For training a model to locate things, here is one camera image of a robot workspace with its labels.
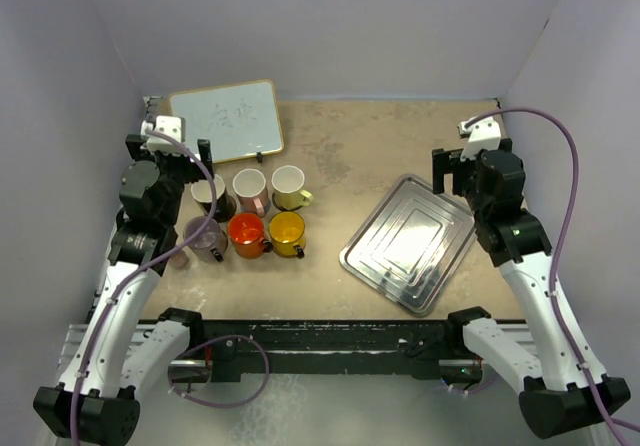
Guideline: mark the orange black smiley coaster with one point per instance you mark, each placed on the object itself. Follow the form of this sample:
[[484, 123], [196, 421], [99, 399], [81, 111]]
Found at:
[[288, 202]]

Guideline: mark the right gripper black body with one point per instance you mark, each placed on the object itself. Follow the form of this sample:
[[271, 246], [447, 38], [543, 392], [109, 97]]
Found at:
[[464, 173]]

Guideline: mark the white board with stand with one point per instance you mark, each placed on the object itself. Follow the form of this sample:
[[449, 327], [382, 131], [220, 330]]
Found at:
[[240, 121]]

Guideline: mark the steel tray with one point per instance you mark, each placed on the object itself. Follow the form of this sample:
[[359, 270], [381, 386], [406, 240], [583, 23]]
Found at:
[[410, 245]]

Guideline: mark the aluminium frame rail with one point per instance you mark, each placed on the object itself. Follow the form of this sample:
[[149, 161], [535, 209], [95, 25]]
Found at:
[[520, 333]]

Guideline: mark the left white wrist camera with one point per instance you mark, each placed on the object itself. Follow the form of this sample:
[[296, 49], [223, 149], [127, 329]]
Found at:
[[165, 133]]

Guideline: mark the pink mug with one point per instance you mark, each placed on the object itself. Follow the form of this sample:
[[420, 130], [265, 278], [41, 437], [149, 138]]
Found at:
[[250, 187]]

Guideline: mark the purple mug black rim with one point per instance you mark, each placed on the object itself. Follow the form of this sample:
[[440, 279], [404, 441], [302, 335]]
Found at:
[[211, 244]]

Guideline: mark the dark mug white interior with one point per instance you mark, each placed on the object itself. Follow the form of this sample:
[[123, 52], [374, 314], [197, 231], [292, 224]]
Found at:
[[224, 203]]

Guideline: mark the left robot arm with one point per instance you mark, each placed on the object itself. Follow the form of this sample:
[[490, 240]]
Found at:
[[98, 398]]

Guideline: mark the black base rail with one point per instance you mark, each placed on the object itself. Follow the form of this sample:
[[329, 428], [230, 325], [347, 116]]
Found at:
[[422, 350]]

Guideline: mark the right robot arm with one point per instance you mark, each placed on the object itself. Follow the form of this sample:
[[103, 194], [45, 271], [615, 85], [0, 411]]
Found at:
[[561, 387]]

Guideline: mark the orange glass cup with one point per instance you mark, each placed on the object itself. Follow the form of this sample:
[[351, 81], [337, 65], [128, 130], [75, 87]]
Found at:
[[247, 234]]

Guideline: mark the yellow glass cup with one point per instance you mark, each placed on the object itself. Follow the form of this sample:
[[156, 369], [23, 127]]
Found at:
[[287, 234]]

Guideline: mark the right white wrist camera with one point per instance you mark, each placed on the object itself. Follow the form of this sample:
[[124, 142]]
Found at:
[[481, 135]]

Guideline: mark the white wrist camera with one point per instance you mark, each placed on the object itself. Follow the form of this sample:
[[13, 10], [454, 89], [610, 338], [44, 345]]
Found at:
[[481, 135], [165, 133]]

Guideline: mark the small pink bottle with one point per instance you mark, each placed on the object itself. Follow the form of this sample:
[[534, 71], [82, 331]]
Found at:
[[179, 260]]

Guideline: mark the pale yellow mug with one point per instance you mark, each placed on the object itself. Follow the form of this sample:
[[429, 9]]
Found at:
[[289, 179]]

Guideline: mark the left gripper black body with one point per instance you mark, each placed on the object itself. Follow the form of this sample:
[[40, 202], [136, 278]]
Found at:
[[176, 168]]

